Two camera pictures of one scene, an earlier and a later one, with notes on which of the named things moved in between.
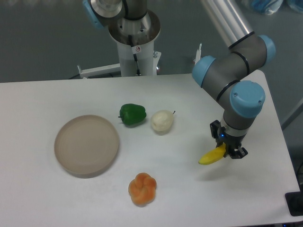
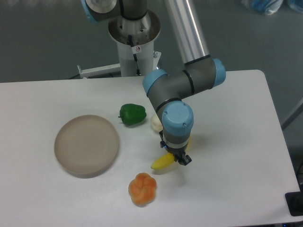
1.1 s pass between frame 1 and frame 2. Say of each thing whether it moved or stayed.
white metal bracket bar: stayed
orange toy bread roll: stayed
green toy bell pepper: stayed
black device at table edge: stayed
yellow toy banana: moved
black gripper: moved
